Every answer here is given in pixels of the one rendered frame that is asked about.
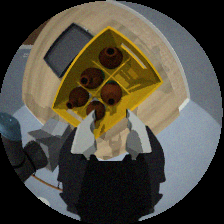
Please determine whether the yellow divided crate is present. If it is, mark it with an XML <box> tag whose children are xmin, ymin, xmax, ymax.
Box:
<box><xmin>51</xmin><ymin>26</ymin><xmax>163</xmax><ymax>139</ymax></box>

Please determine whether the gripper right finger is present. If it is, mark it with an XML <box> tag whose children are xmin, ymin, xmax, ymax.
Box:
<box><xmin>125</xmin><ymin>109</ymin><xmax>166</xmax><ymax>183</ymax></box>

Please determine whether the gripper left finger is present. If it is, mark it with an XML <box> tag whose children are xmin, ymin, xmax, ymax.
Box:
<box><xmin>57</xmin><ymin>109</ymin><xmax>97</xmax><ymax>182</ymax></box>

